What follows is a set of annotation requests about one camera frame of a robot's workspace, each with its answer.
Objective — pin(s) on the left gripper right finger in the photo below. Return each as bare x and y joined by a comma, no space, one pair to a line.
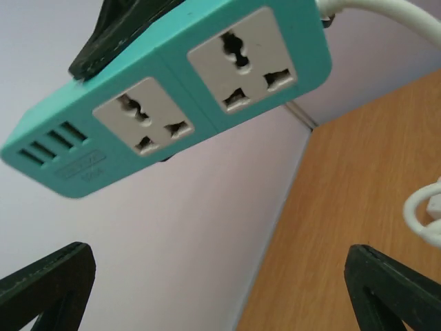
387,295

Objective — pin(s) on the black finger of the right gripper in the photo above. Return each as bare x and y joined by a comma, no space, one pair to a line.
119,23

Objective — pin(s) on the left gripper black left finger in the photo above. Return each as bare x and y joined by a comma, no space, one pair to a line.
53,291

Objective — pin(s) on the teal power strip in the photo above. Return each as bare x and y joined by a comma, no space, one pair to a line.
201,69

